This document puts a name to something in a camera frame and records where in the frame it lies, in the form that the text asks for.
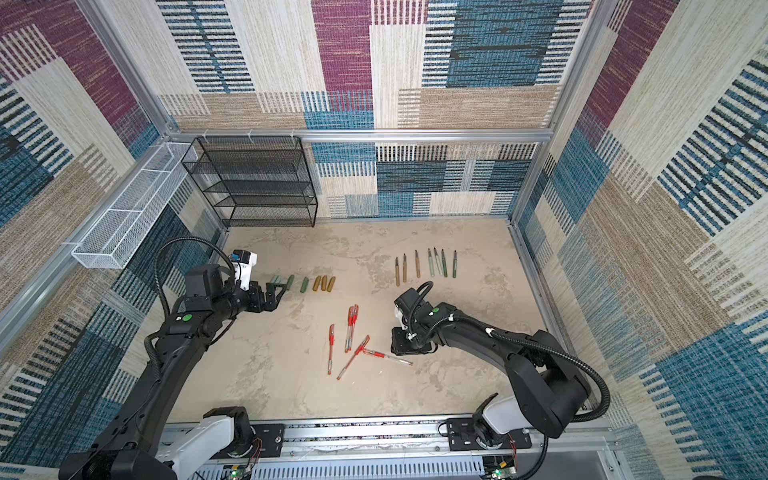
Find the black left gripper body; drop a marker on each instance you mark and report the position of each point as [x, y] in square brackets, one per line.
[255, 305]

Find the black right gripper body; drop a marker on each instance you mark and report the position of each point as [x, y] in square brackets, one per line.
[409, 342]

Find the red gel pen short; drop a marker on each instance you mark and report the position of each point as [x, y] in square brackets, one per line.
[382, 355]

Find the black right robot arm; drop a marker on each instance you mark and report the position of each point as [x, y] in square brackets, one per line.
[550, 387]

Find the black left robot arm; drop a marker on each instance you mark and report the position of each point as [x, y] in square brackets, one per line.
[129, 447]

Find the black wire mesh shelf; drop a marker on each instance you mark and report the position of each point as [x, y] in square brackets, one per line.
[262, 181]

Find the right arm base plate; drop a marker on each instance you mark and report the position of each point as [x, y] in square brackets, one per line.
[468, 434]

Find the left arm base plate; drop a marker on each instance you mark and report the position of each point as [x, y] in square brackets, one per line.
[264, 441]

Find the white wire mesh basket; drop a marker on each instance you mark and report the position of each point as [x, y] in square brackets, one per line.
[118, 233]

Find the aluminium mounting rail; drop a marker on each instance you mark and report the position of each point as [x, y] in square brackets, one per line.
[370, 437]

